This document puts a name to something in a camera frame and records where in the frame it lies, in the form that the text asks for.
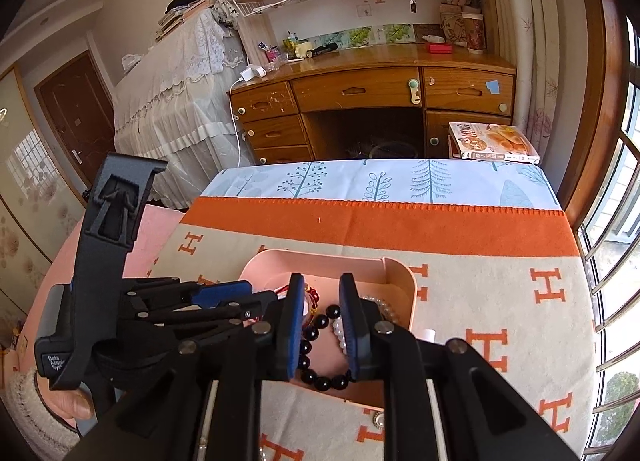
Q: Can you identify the red string bracelet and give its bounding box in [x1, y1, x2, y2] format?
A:
[276, 283, 322, 328]

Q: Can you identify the green leaf picture strip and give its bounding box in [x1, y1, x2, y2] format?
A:
[284, 23, 417, 50]

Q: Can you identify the cream floral curtain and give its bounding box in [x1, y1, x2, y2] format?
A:
[481, 0, 567, 182]

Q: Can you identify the wooden window frame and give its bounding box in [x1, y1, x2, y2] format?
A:
[556, 0, 632, 233]

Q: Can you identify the frosted sliding door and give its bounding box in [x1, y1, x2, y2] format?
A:
[0, 66, 87, 347]

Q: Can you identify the wooden desk with drawers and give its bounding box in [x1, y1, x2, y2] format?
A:
[229, 40, 519, 166]

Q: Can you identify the pink plastic tray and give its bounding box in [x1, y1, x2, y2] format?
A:
[237, 248, 419, 408]

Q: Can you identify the stack of books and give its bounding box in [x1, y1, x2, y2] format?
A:
[154, 0, 220, 42]

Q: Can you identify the white pearl bracelet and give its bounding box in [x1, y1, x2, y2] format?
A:
[332, 315, 352, 358]

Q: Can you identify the printed paper cup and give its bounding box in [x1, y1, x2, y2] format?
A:
[460, 13, 486, 52]

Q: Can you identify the white lace covered piano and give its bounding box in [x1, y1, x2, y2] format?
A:
[112, 5, 257, 210]

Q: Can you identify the black bead bracelet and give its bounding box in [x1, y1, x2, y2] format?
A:
[297, 303, 355, 391]

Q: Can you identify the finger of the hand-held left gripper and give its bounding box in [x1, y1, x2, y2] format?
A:
[120, 278, 255, 323]
[131, 290, 282, 348]

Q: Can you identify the person's left forearm knit sleeve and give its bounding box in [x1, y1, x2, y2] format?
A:
[2, 366, 85, 460]

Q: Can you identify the printed paper bag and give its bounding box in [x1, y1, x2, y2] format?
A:
[439, 3, 469, 47]

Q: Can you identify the clear crystal bead bracelet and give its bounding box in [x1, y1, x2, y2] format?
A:
[362, 294, 397, 326]

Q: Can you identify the brown wooden door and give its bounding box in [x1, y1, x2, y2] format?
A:
[33, 51, 119, 190]

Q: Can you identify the snack box on chair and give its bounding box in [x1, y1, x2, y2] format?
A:
[447, 121, 542, 164]

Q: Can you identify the person's left hand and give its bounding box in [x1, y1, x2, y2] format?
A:
[49, 387, 96, 431]

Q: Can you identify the blue tree print tablecloth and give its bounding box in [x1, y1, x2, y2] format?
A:
[202, 158, 562, 212]

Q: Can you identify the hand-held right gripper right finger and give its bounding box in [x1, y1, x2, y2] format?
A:
[339, 271, 582, 461]

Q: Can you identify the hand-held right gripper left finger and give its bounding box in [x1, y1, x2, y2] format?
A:
[75, 272, 307, 461]

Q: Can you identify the metal window grille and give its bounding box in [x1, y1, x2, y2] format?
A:
[579, 16, 640, 458]

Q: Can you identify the white charger cable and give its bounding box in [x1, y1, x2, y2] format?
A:
[228, 80, 257, 168]

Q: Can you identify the orange letter print blanket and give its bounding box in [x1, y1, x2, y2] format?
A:
[147, 196, 600, 461]

